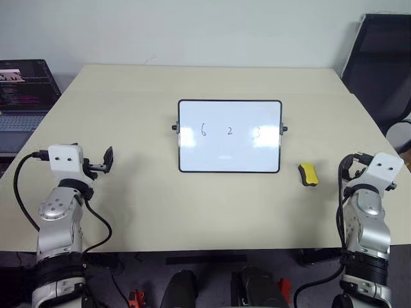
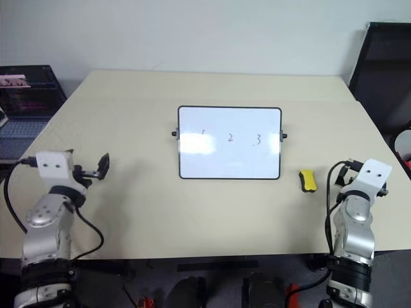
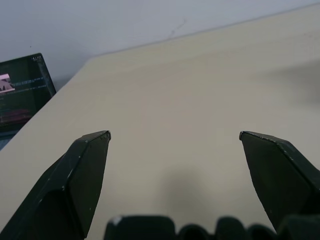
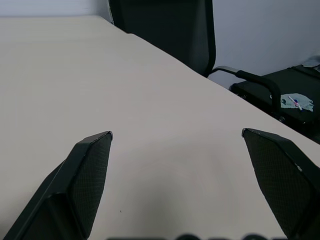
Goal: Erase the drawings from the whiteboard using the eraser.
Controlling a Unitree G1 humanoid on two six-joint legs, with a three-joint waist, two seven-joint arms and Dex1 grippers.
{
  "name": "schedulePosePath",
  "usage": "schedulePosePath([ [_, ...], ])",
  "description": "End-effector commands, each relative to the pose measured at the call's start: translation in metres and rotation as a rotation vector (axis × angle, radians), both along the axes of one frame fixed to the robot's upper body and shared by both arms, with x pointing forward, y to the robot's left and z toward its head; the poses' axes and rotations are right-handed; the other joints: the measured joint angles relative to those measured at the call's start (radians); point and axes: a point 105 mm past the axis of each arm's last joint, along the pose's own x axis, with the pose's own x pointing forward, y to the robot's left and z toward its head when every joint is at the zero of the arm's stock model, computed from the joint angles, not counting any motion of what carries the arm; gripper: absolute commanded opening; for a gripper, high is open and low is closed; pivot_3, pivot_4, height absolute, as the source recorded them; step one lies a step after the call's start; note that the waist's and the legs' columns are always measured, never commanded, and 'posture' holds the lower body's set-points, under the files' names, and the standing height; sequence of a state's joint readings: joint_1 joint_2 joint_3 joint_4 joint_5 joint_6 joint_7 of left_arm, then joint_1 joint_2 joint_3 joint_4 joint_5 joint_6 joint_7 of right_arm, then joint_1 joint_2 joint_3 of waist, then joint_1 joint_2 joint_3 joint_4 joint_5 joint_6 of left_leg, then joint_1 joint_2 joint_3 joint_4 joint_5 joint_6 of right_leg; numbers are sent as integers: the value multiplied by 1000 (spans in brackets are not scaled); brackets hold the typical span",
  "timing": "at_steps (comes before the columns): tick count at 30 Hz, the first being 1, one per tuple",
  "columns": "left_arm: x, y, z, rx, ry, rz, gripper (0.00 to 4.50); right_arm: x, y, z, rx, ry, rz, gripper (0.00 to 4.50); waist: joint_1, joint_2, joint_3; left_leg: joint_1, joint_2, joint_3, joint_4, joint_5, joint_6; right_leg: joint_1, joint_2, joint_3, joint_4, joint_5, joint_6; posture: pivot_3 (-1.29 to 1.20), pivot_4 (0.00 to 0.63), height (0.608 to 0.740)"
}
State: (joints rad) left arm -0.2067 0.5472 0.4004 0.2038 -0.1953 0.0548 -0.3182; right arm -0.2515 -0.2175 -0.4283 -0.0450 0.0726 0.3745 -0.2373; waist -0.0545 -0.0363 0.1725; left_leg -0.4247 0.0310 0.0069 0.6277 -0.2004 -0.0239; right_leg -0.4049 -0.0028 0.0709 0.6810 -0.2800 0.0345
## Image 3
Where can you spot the black computer monitor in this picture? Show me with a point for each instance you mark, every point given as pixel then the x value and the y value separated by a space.
pixel 22 92

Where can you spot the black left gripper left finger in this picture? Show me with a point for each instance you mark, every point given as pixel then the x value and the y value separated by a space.
pixel 75 180

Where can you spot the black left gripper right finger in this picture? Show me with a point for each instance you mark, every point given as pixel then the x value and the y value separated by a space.
pixel 277 180

